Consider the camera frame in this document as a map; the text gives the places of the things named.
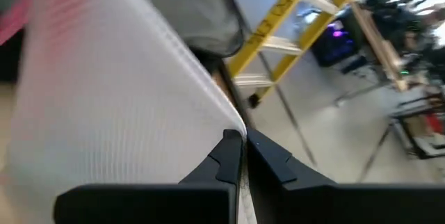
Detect black backpack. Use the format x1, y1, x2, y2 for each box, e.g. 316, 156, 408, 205
127, 0, 245, 75

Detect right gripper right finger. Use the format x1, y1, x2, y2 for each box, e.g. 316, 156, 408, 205
246, 128, 445, 224

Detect distant black robot arms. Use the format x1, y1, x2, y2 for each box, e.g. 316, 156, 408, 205
357, 0, 445, 79

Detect wooden workbench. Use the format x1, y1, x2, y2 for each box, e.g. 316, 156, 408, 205
349, 1, 410, 93

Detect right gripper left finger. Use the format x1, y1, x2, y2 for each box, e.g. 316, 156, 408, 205
54, 129, 244, 224

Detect purple-lit computer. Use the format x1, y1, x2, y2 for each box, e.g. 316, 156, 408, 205
310, 17, 357, 67

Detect yellow ladder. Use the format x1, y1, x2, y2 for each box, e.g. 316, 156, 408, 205
218, 0, 375, 109

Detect white mesh pouch red trim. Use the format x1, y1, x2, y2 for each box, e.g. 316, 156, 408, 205
0, 0, 258, 224

